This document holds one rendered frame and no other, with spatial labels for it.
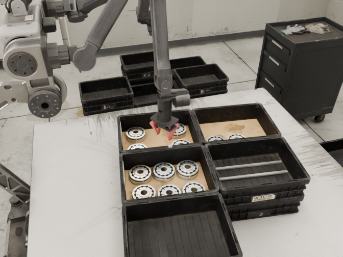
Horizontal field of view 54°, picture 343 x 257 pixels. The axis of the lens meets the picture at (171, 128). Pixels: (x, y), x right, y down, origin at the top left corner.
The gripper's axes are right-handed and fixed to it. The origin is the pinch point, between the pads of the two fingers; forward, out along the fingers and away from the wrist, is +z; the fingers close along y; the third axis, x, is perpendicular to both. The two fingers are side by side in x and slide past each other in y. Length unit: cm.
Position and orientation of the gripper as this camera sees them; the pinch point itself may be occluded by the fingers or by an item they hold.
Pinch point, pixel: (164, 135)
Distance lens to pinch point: 143.5
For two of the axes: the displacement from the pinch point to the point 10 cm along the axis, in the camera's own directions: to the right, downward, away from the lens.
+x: -5.9, 4.9, -6.5
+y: -8.1, -3.8, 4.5
